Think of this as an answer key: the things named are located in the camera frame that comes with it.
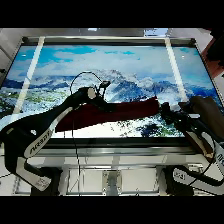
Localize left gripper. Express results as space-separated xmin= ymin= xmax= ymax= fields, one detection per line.
xmin=95 ymin=95 xmax=118 ymax=114

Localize dark red T-shirt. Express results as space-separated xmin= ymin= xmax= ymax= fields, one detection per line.
xmin=54 ymin=95 xmax=162 ymax=133

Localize silver frame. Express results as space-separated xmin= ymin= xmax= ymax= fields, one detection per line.
xmin=0 ymin=34 xmax=224 ymax=197

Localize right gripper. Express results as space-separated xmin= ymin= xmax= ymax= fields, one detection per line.
xmin=159 ymin=102 xmax=179 ymax=124

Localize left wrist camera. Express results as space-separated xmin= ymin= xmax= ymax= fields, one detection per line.
xmin=95 ymin=80 xmax=112 ymax=98

